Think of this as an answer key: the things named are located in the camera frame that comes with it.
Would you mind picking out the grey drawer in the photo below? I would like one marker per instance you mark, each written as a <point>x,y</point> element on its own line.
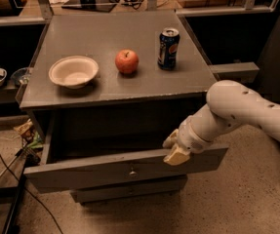
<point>95,150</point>
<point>129,189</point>

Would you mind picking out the black stand leg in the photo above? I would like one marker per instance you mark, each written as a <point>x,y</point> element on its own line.
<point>10,226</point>

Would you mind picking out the grey side shelf beam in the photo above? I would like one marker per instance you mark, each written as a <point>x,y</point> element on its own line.
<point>243,72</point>

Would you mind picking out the white paper bowl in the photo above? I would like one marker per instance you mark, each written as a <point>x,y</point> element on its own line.
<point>73,72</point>

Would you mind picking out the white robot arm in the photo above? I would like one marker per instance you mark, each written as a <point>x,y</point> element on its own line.
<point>229,105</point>

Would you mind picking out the grey bottom drawer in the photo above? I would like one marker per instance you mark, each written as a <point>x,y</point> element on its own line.
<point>129,189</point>

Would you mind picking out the red apple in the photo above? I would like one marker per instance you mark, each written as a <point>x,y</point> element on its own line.
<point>127,61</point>

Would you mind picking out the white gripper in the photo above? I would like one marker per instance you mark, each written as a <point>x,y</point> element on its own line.
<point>191,140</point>

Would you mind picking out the grey drawer cabinet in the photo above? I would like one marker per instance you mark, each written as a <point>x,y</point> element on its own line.
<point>101,37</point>

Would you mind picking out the blue pepsi can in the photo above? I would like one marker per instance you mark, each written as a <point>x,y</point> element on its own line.
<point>169,41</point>

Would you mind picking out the snack bag on floor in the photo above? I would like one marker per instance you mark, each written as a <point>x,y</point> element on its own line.
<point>32,143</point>

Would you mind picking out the grey top drawer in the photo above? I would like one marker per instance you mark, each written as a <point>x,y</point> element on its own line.
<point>95,150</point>

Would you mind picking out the clear glass bowl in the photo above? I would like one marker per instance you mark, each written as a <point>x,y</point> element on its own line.
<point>21,76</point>

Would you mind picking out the black monitor stand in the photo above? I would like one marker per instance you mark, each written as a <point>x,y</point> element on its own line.
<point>104,6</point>

